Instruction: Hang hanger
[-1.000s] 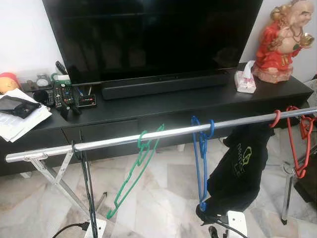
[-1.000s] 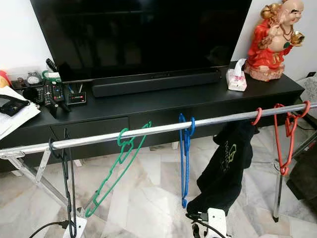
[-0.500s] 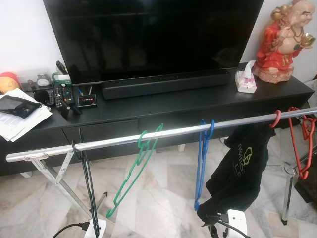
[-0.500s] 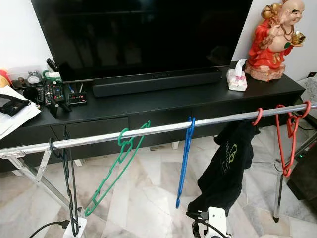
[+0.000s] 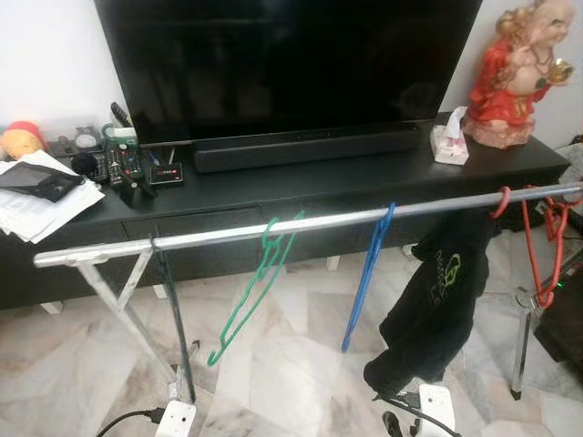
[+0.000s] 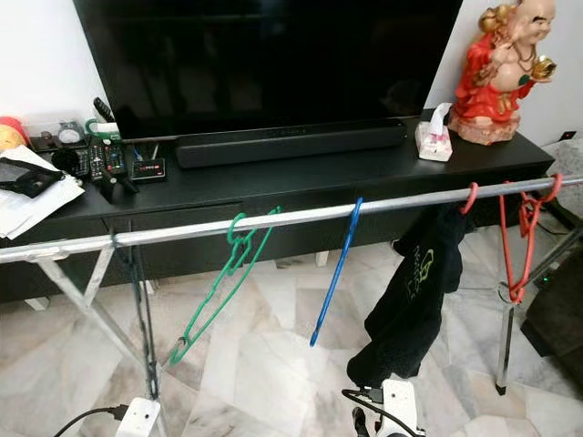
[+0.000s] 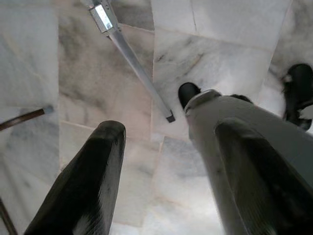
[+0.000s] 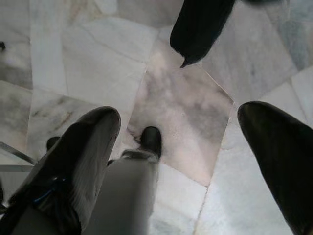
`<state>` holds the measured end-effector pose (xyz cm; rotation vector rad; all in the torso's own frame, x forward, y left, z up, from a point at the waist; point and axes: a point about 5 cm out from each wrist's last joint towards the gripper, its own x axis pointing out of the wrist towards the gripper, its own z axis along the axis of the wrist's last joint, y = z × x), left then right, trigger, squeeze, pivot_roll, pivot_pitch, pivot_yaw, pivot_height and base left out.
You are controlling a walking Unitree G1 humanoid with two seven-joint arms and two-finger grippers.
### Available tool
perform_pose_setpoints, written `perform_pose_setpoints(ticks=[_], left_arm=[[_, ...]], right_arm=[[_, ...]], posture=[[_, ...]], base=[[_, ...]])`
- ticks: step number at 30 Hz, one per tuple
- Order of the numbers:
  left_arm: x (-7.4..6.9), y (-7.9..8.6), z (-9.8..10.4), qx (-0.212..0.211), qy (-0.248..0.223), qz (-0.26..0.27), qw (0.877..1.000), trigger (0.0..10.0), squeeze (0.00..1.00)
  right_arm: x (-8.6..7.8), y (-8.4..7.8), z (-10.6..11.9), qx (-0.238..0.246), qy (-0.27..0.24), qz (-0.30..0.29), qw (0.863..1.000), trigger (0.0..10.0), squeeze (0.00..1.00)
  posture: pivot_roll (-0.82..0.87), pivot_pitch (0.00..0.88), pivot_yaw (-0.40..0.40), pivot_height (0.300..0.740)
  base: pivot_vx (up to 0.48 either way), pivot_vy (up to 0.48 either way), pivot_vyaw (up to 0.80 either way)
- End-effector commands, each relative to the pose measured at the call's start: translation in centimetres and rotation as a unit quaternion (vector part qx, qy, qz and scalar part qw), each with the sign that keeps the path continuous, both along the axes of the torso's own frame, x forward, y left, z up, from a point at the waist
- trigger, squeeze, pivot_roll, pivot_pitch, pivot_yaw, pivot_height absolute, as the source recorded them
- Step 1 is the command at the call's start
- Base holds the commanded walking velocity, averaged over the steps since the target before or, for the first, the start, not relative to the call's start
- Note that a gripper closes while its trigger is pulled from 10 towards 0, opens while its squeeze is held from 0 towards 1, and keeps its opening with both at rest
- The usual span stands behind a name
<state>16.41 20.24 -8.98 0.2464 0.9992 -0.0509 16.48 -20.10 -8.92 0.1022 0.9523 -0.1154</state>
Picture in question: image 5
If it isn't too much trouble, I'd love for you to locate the blue plastic hanger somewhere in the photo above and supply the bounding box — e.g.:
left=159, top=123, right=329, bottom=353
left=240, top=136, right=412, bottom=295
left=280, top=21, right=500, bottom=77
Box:
left=342, top=202, right=397, bottom=353

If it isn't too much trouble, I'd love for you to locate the red plastic hanger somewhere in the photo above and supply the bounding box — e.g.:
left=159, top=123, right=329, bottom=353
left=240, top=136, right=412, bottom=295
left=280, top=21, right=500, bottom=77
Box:
left=519, top=185, right=583, bottom=310
left=490, top=187, right=513, bottom=219

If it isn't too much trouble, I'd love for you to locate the green plastic hanger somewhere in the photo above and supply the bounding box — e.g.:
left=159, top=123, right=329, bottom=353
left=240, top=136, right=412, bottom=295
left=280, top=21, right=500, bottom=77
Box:
left=207, top=211, right=306, bottom=367

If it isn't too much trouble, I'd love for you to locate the black clothes hanger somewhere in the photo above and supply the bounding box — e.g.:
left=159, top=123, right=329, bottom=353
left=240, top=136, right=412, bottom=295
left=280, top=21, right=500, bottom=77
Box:
left=150, top=239, right=197, bottom=401

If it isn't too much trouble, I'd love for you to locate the pink white tissue box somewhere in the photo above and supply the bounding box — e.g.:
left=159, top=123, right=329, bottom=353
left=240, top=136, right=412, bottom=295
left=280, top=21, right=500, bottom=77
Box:
left=430, top=107, right=472, bottom=167

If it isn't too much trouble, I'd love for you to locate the red laughing Buddha statue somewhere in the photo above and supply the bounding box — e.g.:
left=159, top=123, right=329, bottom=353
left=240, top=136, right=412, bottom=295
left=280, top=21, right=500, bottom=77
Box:
left=463, top=0, right=578, bottom=149

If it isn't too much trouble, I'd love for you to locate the black T-shirt green logo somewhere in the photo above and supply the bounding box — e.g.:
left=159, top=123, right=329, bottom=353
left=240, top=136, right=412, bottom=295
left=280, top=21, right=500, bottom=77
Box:
left=363, top=208, right=500, bottom=397

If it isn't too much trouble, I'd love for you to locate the black television console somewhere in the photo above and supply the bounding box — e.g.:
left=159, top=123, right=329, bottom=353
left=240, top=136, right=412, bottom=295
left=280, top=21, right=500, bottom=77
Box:
left=0, top=114, right=570, bottom=310

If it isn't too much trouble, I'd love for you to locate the black soundbar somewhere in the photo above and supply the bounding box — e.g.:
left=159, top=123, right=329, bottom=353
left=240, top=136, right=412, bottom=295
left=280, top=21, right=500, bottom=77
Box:
left=191, top=126, right=424, bottom=174

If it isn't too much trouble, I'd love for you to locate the black flat television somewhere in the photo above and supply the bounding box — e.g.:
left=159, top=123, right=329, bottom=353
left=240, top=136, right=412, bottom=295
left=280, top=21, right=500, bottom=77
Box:
left=94, top=0, right=484, bottom=145

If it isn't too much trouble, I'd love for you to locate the silver metal clothes rack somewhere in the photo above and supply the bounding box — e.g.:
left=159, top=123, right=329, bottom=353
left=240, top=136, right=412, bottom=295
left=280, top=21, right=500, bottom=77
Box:
left=34, top=182, right=583, bottom=411

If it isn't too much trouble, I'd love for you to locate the small black display box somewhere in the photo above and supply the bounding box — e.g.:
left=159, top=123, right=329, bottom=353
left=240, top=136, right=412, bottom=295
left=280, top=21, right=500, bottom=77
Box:
left=148, top=162, right=186, bottom=188

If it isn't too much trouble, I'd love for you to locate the black remote control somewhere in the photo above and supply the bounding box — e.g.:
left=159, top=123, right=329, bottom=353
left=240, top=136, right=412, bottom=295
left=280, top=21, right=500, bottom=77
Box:
left=103, top=150, right=124, bottom=186
left=123, top=147, right=147, bottom=183

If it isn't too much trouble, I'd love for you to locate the black slim handset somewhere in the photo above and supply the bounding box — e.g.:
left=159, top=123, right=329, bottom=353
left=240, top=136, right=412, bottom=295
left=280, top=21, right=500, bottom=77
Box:
left=109, top=102, right=133, bottom=128

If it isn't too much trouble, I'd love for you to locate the white paper stack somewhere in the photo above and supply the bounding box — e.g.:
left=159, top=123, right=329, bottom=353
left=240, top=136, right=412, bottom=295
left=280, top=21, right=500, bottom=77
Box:
left=0, top=150, right=106, bottom=245

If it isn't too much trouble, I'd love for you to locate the black flat pouch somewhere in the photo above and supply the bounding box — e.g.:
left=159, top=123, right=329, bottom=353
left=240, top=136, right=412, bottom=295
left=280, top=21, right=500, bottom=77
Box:
left=0, top=162, right=86, bottom=203

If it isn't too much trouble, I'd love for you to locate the orange round plush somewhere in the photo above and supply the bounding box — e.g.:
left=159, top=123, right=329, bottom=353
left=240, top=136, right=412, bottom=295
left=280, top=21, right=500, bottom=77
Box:
left=0, top=120, right=46, bottom=160

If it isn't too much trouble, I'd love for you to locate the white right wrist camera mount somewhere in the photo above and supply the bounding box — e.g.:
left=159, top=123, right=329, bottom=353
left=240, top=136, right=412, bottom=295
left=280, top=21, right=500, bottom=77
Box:
left=416, top=384, right=456, bottom=437

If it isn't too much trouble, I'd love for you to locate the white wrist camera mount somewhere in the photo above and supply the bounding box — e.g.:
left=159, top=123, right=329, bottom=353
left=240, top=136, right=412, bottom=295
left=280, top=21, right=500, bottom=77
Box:
left=157, top=401, right=197, bottom=437
left=416, top=384, right=456, bottom=437

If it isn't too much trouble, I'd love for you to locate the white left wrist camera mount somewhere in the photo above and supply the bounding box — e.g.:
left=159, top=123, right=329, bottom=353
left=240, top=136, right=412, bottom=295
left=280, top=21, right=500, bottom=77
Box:
left=157, top=401, right=197, bottom=437

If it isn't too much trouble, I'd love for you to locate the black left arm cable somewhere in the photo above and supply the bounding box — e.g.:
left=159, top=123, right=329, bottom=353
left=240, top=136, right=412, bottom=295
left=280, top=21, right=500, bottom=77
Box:
left=95, top=407, right=167, bottom=437

